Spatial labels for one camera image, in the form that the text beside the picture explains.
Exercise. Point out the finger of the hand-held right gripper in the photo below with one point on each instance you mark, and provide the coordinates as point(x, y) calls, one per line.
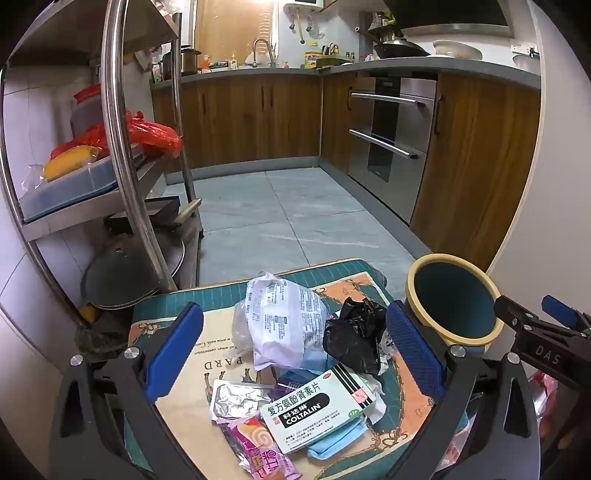
point(558, 307)
point(510, 309)

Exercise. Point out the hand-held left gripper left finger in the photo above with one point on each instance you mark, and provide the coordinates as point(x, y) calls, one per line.
point(178, 350)

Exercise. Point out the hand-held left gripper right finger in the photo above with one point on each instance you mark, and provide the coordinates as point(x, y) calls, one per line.
point(415, 346)

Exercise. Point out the teal bin with yellow rim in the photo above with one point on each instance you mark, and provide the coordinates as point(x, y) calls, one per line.
point(452, 295)

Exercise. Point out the black plastic bag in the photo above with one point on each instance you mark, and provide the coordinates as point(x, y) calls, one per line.
point(351, 337)

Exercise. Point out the white printed plastic package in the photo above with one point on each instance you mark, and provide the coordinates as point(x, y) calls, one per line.
point(277, 318)

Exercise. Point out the blue face mask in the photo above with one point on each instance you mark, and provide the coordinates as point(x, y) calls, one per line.
point(337, 445)

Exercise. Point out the green and white medicine box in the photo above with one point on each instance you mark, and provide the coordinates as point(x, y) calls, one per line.
point(304, 415)

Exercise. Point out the printed teal and orange mat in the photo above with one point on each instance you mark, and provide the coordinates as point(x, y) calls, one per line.
point(203, 341)

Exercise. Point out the silver foil blister pack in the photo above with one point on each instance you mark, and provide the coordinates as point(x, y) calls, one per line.
point(235, 399)

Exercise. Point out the glass pot lid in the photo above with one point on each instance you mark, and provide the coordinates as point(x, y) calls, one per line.
point(120, 277)

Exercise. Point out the pink snack wrapper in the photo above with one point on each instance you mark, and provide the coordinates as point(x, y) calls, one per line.
point(258, 447)

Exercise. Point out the wooden tall cabinet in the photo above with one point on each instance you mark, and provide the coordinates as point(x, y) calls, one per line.
point(475, 175)

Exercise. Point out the black box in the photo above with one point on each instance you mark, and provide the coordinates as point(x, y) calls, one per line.
point(157, 210)

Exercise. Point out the grey blue tray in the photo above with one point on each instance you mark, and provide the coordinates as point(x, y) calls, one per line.
point(69, 194)

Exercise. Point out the stainless steel oven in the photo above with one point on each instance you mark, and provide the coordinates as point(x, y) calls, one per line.
point(392, 138)

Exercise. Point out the red plastic bag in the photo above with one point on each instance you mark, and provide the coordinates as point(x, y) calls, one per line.
point(152, 136)

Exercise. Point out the yellow packet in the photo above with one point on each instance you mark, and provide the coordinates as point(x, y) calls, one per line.
point(69, 161)

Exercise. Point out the stainless steel rack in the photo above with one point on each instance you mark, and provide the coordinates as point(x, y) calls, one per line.
point(120, 138)

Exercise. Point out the wooden base cabinets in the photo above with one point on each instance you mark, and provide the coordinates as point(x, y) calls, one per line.
point(240, 120)

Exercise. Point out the jar with red lid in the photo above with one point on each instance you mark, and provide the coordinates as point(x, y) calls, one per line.
point(85, 110)

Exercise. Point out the grey kitchen countertop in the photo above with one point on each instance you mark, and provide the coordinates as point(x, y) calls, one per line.
point(415, 64)

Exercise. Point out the white bowl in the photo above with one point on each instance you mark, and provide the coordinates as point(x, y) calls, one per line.
point(457, 50)

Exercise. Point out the black wok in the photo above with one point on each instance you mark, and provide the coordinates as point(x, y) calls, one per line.
point(397, 48)

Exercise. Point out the range hood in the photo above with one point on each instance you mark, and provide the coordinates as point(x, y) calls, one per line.
point(452, 18)

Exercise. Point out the yellow canister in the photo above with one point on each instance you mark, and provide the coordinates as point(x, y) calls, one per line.
point(311, 60)

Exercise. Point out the chrome faucet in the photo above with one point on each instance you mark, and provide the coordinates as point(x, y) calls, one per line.
point(263, 46)

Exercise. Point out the white water heater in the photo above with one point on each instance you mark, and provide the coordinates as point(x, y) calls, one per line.
point(302, 3)

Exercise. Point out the wall socket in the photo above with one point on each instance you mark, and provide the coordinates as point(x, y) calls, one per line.
point(526, 50)

